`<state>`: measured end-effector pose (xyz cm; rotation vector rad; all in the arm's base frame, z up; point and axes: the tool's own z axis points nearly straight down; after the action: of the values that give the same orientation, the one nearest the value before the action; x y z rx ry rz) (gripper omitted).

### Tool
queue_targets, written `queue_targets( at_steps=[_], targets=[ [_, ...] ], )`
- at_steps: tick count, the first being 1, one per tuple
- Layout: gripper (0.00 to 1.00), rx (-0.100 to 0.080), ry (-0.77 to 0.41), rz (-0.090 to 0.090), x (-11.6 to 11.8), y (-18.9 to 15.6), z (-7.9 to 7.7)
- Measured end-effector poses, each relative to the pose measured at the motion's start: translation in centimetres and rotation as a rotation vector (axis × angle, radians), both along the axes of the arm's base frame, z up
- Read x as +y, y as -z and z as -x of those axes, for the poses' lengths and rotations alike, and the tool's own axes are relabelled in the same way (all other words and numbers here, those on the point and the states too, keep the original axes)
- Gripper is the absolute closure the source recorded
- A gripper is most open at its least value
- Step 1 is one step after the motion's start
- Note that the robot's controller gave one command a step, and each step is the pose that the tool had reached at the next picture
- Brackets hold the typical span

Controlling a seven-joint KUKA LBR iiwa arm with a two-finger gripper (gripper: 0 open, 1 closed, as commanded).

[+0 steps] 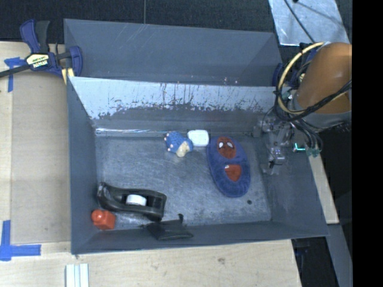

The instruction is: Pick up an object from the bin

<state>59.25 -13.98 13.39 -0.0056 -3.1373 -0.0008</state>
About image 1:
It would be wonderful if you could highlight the blue slipper with red face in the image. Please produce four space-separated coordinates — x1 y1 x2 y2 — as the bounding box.
205 135 251 199

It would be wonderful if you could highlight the red plastic block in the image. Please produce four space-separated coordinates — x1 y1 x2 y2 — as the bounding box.
90 209 117 231

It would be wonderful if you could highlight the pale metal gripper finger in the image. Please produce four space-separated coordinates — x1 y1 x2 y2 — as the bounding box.
260 147 286 176
253 120 272 139

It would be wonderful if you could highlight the black tape dispenser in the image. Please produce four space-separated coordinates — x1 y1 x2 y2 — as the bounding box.
96 181 168 222

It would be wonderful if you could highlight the grey metal bin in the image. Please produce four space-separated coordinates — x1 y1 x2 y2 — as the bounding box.
62 18 330 255

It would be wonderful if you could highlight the white rounded block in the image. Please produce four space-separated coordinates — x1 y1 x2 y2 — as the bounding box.
187 129 210 147

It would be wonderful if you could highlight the blue and cream toy animal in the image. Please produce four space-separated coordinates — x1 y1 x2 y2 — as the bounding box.
163 130 194 158

